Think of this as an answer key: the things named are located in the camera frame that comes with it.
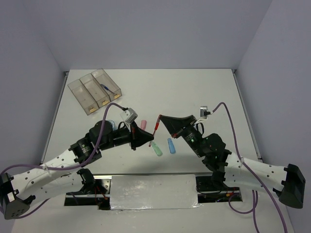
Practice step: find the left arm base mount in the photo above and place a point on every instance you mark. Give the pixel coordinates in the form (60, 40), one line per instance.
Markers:
(95, 191)

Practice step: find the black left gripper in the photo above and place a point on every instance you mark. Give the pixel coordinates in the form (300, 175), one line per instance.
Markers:
(137, 136)

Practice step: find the green correction tape case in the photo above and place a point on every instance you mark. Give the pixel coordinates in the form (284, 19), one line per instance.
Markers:
(156, 149)

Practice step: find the red gel pen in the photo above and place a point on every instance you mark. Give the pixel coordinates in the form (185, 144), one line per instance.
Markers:
(155, 129)

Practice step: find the blue correction tape case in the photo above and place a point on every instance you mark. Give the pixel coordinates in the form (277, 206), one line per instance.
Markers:
(171, 146)

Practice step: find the clear three-compartment organizer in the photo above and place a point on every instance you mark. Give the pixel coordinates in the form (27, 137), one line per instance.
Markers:
(89, 93)

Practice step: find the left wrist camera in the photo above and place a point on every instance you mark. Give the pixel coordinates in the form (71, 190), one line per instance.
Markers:
(128, 116)

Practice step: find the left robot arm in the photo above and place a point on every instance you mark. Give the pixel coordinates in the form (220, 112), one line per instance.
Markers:
(66, 172)

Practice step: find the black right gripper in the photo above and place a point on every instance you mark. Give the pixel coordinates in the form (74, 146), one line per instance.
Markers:
(173, 125)

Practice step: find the blue gel pen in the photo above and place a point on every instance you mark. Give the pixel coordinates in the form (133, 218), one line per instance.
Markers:
(106, 88)

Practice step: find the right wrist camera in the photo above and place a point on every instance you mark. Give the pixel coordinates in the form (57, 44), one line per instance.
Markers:
(204, 113)

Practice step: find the blue ink jar left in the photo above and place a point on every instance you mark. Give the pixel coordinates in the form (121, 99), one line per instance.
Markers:
(114, 127)

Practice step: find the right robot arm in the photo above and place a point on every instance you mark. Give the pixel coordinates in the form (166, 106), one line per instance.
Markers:
(286, 183)

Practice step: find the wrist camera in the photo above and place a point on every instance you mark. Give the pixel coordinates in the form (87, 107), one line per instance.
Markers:
(128, 116)
(204, 113)

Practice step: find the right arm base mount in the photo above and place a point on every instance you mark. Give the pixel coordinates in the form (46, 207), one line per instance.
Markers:
(209, 191)

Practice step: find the silver tape sheet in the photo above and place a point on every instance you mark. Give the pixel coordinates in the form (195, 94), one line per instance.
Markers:
(153, 192)

